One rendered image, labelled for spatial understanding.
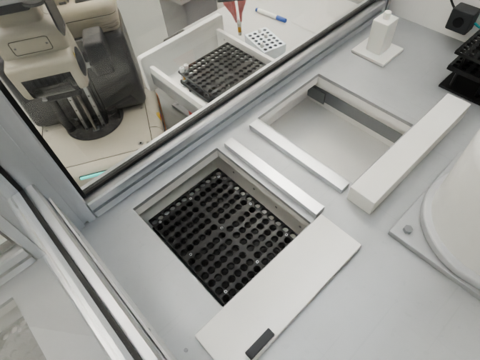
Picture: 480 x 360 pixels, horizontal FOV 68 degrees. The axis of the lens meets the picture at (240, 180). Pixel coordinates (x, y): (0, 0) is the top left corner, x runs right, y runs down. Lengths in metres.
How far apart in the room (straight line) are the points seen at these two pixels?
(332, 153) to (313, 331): 0.45
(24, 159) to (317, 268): 0.44
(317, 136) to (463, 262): 0.44
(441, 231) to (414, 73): 0.43
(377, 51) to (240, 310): 0.67
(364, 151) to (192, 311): 0.54
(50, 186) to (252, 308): 0.34
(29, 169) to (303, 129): 0.61
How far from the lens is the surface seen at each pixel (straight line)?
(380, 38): 0.93
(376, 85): 0.87
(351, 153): 0.87
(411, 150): 0.70
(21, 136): 0.53
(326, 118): 0.94
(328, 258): 0.58
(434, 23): 1.09
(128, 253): 0.63
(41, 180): 0.58
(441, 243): 0.62
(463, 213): 0.56
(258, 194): 0.73
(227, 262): 0.63
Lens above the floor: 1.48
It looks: 54 degrees down
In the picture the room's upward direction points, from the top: 6 degrees counter-clockwise
